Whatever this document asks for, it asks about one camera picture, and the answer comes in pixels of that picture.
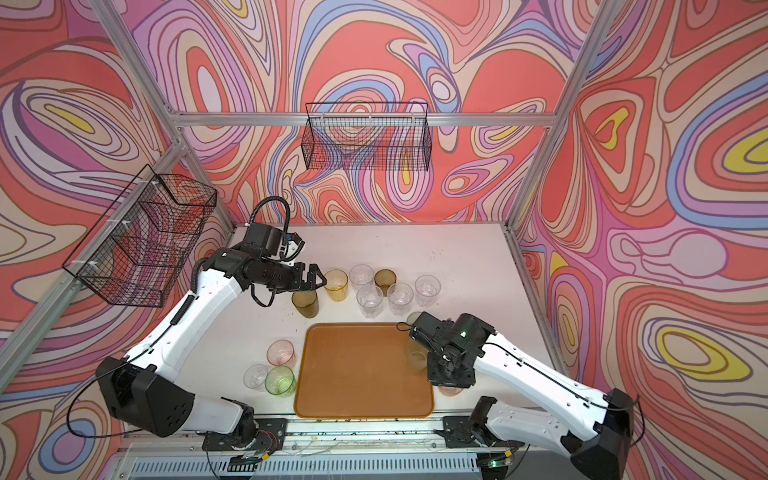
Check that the dark olive glass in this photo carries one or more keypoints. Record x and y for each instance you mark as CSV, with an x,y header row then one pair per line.
x,y
306,303

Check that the left black wire basket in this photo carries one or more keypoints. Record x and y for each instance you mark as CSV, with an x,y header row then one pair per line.
x,y
145,246

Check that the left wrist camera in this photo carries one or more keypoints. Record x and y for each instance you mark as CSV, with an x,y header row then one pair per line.
x,y
266,241

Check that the small clear glass left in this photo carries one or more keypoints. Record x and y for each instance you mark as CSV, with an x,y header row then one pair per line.
x,y
255,376

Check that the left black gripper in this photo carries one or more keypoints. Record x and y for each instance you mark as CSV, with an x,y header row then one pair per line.
x,y
299,283

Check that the yellow glass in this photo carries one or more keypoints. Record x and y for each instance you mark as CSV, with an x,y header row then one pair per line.
x,y
337,284

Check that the back black wire basket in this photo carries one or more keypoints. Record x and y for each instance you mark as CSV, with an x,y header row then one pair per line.
x,y
367,136

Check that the brown glass back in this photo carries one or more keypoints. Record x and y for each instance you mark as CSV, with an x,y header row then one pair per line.
x,y
384,279

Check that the tall pale green glass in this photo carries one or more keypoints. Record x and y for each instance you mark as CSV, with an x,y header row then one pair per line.
x,y
416,355

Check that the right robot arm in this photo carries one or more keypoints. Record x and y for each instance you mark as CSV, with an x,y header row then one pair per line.
x,y
592,428

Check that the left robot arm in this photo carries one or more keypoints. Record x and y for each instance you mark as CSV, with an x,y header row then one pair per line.
x,y
140,388

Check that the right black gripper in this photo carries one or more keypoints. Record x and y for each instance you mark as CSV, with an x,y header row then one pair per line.
x,y
437,379

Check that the brown plastic tray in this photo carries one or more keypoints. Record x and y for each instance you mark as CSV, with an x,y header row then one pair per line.
x,y
360,371

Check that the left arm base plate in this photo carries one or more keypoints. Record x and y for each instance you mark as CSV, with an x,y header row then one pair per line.
x,y
265,435

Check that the bright green glass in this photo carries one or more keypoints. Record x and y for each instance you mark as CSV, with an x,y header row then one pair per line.
x,y
280,381

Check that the pink glass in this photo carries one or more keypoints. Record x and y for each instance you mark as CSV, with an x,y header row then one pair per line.
x,y
281,353
450,391

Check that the black wire basket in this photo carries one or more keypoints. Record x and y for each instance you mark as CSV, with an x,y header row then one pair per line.
x,y
367,136
145,246

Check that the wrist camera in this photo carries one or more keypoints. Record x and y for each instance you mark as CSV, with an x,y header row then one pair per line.
x,y
266,241
435,334

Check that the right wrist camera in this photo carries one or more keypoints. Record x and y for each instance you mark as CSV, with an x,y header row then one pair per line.
x,y
435,334

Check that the small pale green glass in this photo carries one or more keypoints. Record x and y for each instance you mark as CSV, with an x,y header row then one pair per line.
x,y
412,317

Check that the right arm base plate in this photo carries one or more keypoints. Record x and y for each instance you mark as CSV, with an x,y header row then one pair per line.
x,y
463,432

